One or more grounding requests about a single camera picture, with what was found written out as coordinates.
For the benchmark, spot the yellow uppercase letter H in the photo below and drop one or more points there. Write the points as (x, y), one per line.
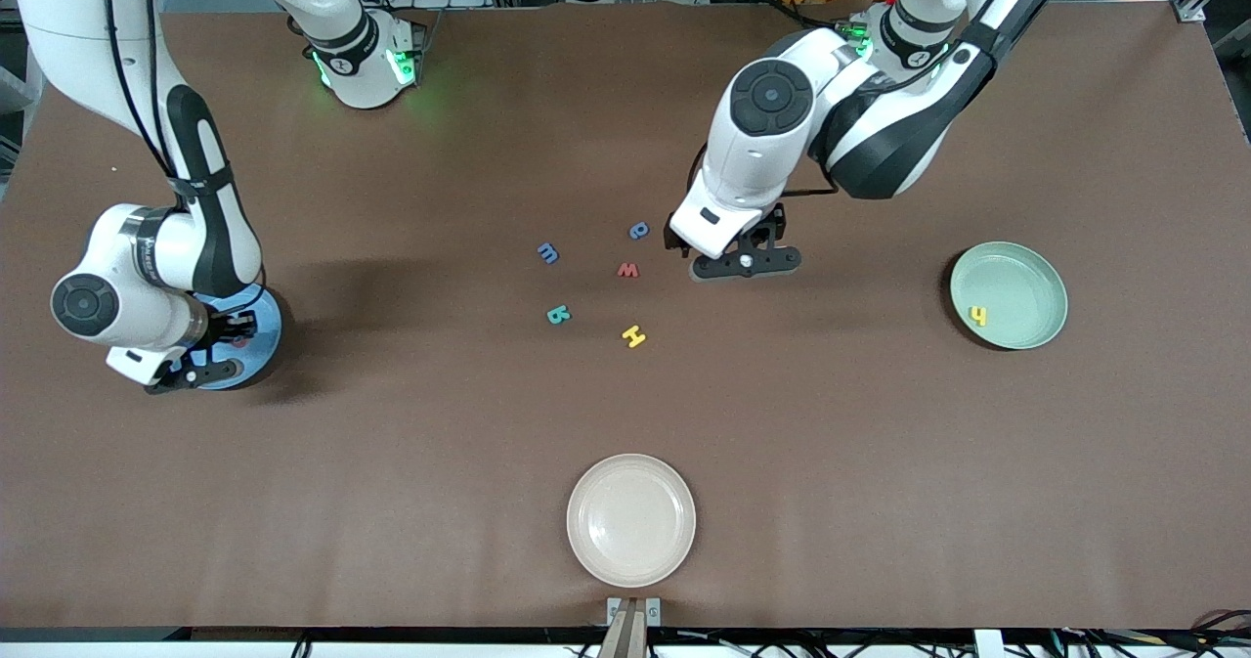
(634, 336)

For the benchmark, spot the green plate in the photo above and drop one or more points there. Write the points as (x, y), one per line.
(1009, 286)

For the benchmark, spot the blue plate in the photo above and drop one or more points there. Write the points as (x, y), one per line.
(266, 330)

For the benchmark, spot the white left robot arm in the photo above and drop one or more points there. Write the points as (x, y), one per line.
(762, 150)

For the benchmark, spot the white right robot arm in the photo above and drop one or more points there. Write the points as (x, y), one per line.
(88, 32)

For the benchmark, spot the brown table mat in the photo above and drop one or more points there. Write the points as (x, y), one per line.
(391, 502)

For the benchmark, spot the yellow lowercase letter h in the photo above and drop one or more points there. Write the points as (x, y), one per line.
(977, 318)

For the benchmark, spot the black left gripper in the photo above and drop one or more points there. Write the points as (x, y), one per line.
(769, 227)

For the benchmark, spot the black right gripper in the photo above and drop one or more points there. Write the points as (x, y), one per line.
(223, 328)

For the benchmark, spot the red lowercase letter w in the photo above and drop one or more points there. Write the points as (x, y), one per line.
(628, 271)

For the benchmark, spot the beige plate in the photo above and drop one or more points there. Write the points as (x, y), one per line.
(631, 520)

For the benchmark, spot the teal uppercase letter R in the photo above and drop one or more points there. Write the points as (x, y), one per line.
(556, 316)

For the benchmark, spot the metal table bracket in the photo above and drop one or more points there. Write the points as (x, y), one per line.
(614, 607)

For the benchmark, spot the blue lowercase letter m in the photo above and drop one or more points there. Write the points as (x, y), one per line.
(548, 253)

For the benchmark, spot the blue lowercase letter a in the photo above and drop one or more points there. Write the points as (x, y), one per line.
(639, 232)

